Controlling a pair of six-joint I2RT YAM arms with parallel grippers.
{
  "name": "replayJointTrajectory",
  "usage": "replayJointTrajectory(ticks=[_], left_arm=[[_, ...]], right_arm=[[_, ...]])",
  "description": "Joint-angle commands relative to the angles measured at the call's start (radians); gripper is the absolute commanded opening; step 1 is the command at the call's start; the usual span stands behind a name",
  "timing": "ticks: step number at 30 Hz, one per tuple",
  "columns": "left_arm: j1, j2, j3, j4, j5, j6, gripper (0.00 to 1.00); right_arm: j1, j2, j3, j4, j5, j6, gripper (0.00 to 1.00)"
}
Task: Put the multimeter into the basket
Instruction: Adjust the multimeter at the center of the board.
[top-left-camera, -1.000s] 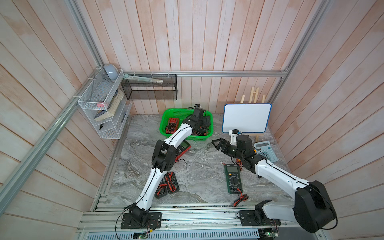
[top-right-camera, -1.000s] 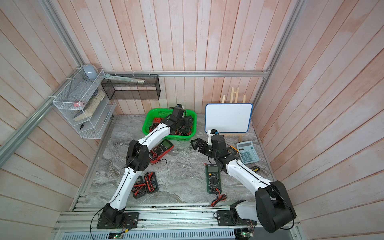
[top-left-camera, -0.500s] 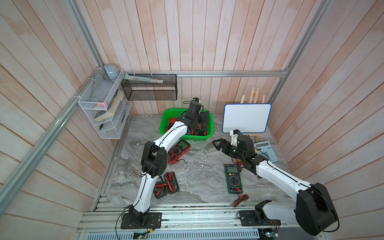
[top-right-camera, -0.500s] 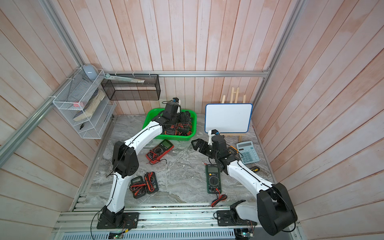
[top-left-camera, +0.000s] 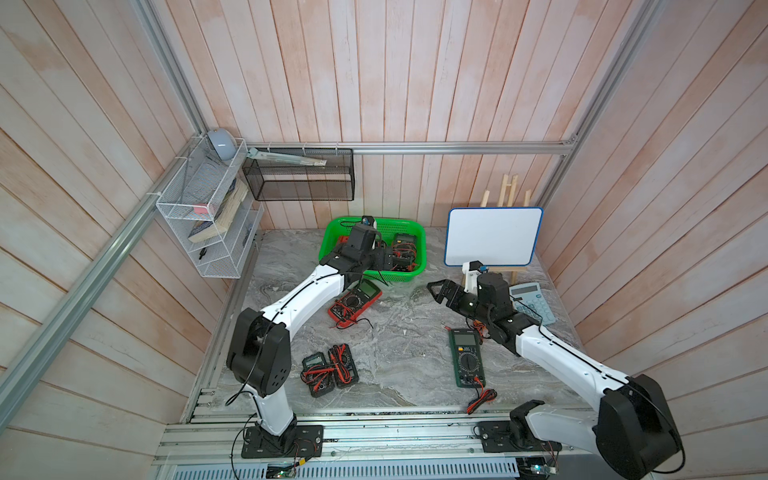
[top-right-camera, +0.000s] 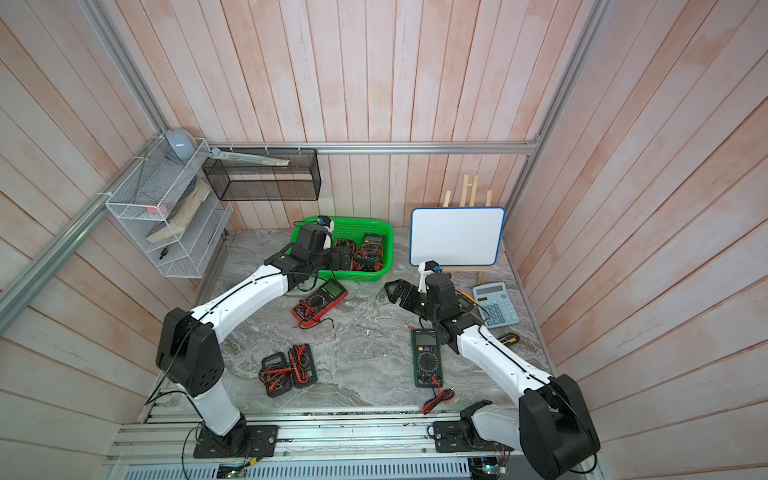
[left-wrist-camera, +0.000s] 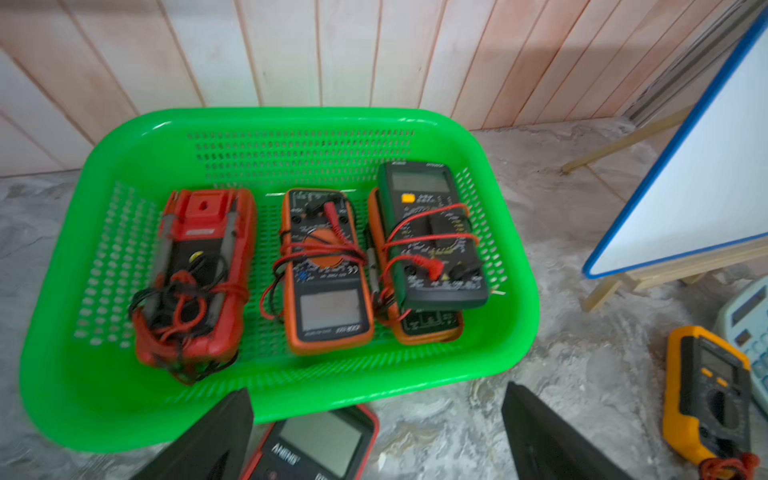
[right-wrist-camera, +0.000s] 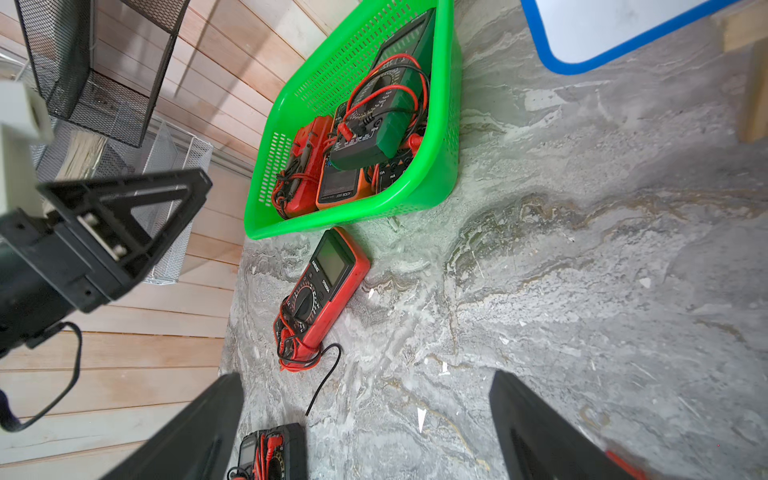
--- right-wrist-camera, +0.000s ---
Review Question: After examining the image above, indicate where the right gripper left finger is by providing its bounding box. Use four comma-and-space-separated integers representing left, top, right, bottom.
104, 373, 244, 480

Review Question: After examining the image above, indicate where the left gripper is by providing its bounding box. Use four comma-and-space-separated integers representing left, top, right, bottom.
1, 168, 212, 312

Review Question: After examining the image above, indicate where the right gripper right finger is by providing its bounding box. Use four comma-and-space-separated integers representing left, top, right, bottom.
489, 370, 636, 479

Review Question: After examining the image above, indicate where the red ANENG multimeter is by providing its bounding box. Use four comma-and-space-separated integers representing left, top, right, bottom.
273, 227, 371, 372

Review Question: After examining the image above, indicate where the orange multimeter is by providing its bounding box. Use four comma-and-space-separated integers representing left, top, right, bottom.
372, 133, 423, 194
315, 102, 373, 210

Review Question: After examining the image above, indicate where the green DT9205A multimeter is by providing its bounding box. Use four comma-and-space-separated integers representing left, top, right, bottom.
329, 8, 436, 171

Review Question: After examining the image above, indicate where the orange multimeter front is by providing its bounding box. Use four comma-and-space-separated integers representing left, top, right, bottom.
372, 133, 423, 194

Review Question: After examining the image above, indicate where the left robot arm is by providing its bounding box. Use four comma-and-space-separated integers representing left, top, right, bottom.
1, 169, 212, 355

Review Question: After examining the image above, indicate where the small black multimeter right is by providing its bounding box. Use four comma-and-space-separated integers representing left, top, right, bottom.
226, 423, 309, 480

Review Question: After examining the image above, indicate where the green plastic basket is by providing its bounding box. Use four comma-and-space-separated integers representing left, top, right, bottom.
243, 0, 463, 240

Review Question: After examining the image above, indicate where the blue framed whiteboard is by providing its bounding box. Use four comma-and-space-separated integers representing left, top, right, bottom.
521, 0, 736, 75

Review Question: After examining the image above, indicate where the white wire wall shelf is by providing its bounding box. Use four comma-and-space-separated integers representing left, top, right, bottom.
30, 104, 213, 285

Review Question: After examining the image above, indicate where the black mesh wall basket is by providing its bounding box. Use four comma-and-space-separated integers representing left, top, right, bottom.
13, 0, 192, 148

